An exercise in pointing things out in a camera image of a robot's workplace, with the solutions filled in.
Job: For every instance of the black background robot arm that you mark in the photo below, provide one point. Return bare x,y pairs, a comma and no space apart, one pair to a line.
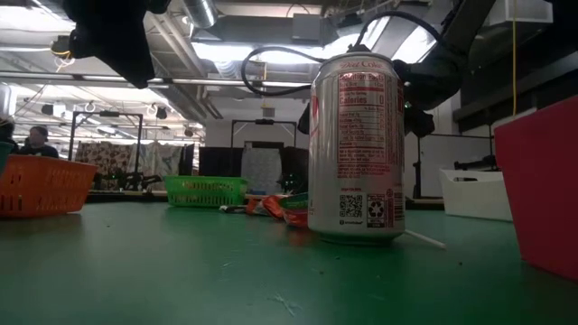
478,163
135,180

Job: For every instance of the silver ventilation duct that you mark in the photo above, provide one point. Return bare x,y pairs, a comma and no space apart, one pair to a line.
198,11

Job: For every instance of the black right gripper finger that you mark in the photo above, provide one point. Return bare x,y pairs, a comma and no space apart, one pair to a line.
420,124
305,119

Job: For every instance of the red plastic bin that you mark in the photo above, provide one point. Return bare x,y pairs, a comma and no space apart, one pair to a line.
542,189

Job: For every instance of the black panel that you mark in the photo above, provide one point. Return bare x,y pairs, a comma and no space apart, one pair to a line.
221,160

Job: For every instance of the orange plastic basket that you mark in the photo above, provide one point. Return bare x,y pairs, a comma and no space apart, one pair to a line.
40,185

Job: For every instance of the grey ceiling box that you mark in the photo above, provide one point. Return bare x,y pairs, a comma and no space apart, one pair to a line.
307,27

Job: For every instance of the dark brown chocolate bar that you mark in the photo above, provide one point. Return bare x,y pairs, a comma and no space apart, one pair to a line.
232,209

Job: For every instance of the green table mat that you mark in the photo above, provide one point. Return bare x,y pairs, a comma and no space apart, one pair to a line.
226,271

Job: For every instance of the brown patterned cloth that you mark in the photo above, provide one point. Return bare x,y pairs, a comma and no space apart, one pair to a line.
104,162

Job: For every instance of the green plastic basket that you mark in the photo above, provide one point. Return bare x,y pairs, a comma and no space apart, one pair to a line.
205,192

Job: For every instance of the blue lollipop white stick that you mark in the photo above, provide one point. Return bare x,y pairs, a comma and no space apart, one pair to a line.
424,239

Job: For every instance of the orange candy wrapper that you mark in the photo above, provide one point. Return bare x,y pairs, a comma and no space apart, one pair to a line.
266,207

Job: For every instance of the person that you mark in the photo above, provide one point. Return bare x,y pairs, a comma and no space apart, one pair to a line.
6,135
38,144

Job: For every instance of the white plastic bin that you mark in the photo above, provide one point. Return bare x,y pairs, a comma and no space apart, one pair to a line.
474,194

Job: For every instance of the white quilted panel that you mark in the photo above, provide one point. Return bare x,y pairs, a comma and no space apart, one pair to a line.
262,167

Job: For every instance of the black frame stand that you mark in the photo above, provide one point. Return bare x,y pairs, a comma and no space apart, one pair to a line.
264,121
109,114

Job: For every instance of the pale patterned cloth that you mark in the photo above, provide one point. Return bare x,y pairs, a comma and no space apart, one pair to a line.
158,162

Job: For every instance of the silver diet soda can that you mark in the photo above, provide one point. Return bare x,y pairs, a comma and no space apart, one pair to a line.
357,149

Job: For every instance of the whiteboard with black frame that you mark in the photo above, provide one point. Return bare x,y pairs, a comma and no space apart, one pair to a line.
451,158

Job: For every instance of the multicolour candy packet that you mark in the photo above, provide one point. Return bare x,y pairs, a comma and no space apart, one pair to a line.
295,216

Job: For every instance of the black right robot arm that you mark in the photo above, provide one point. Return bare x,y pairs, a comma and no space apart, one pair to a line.
469,22

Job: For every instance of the teal plastic bin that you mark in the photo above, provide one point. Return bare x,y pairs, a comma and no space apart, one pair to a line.
3,158

